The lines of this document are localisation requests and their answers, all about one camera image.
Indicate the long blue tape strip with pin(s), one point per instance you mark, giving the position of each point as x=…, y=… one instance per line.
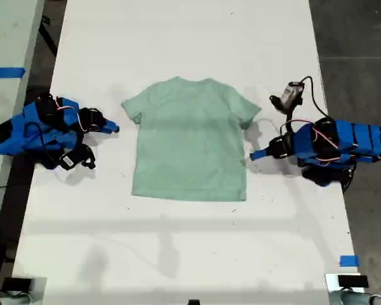
x=6, y=72

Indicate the blue tape patch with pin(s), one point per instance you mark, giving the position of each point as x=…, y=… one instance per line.
x=349, y=261

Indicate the pale green T-shirt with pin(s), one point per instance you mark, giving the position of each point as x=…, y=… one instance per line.
x=190, y=143

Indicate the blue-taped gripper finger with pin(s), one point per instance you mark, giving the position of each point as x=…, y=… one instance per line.
x=260, y=154
x=111, y=126

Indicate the white mounting plate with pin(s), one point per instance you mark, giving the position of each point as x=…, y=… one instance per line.
x=331, y=281

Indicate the grey and black camera box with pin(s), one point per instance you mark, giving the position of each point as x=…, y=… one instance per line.
x=292, y=92

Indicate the small black box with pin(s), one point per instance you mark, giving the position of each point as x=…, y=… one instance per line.
x=16, y=283
x=352, y=281

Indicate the blue and black arm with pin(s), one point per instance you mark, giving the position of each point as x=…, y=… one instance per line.
x=352, y=136
x=16, y=133

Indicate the small black device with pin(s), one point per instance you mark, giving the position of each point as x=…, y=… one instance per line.
x=193, y=302

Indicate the black camera box white label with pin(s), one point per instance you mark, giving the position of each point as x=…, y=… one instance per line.
x=68, y=160

